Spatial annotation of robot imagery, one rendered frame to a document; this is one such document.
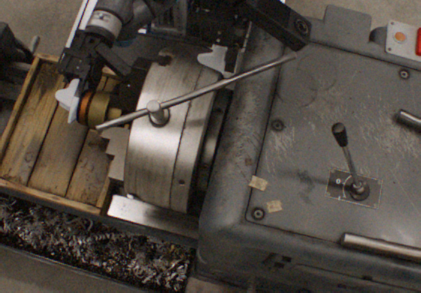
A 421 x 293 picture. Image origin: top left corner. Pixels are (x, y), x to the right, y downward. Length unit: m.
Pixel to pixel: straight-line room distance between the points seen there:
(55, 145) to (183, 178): 0.47
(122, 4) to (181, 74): 0.30
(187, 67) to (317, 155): 0.28
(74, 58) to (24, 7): 1.56
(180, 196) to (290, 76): 0.29
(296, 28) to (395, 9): 2.01
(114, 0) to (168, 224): 0.52
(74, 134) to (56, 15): 1.35
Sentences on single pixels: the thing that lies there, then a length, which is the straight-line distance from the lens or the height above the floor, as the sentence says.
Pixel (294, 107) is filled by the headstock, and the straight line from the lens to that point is 0.90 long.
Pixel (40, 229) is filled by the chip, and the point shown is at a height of 0.58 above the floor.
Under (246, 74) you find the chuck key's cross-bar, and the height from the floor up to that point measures 1.35.
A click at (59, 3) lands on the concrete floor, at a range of 2.62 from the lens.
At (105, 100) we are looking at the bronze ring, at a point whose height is 1.12.
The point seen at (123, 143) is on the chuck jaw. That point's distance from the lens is 1.03.
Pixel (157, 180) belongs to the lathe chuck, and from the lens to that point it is 0.94.
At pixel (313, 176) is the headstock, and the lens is 0.86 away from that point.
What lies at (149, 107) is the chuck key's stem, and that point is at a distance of 0.82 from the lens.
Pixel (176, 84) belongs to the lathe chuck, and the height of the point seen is 1.24.
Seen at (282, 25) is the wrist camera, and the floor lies 1.48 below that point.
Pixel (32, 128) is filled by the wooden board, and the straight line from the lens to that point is 1.33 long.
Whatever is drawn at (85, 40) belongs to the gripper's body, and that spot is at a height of 1.10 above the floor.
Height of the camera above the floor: 2.06
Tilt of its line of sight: 69 degrees down
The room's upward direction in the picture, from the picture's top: 3 degrees clockwise
